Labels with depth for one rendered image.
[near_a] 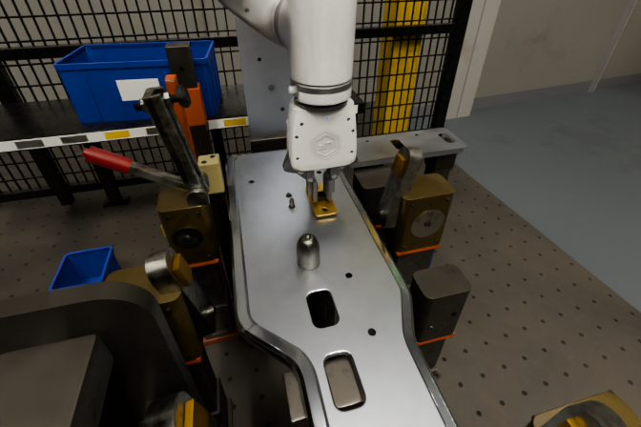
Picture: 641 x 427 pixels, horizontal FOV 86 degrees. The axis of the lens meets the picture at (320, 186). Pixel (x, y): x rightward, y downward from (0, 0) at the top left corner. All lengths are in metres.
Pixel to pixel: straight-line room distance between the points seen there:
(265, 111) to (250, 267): 0.39
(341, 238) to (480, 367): 0.41
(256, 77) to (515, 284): 0.76
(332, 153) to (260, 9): 0.21
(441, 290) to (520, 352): 0.38
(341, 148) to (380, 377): 0.30
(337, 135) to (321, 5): 0.17
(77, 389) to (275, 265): 0.31
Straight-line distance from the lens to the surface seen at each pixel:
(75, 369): 0.24
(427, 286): 0.50
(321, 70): 0.44
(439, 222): 0.61
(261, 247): 0.52
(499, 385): 0.80
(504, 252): 1.04
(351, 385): 0.42
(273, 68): 0.75
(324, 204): 0.57
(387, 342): 0.43
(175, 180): 0.53
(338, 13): 0.43
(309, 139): 0.49
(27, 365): 0.25
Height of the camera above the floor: 1.37
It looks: 36 degrees down
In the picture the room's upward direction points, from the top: straight up
